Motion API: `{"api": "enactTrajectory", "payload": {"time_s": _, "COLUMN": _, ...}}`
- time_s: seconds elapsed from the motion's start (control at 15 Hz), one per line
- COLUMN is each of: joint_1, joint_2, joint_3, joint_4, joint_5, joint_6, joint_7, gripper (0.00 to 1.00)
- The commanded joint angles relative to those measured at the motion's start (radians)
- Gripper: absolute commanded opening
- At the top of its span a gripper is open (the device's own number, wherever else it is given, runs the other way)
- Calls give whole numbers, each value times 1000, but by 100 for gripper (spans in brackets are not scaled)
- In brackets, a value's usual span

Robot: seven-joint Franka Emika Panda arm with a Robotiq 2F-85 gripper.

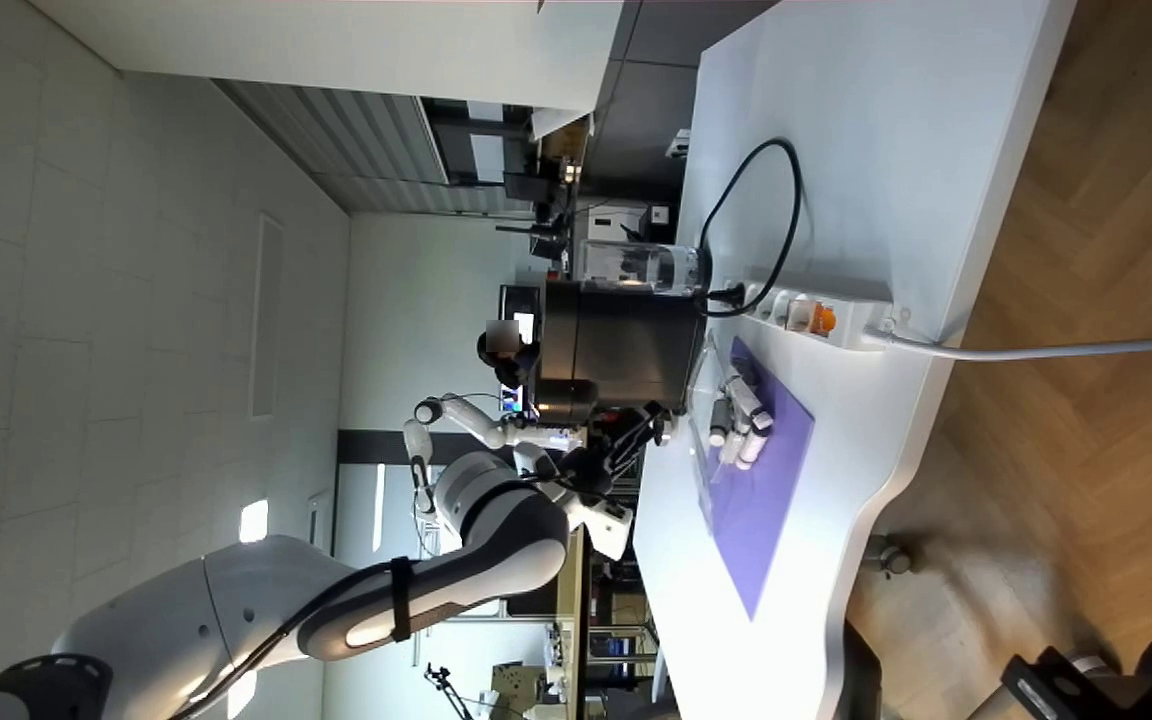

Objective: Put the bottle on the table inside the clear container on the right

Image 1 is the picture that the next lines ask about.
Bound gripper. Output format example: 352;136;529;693
562;401;675;498

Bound clear plastic container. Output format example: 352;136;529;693
686;330;773;533

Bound black coffee machine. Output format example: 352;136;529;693
534;279;709;425

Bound purple mat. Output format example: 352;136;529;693
700;337;817;623

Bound person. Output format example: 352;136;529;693
476;318;543;389

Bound clear water tank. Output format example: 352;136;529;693
584;240;711;298

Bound white box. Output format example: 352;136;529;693
586;199;679;243

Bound white power strip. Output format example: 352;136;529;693
724;268;899;352

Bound window blinds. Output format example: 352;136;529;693
213;79;451;216

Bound black cable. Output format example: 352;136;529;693
698;137;804;320

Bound camera on tripod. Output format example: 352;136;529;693
423;663;479;720

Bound grey cable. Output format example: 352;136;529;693
864;322;1152;363

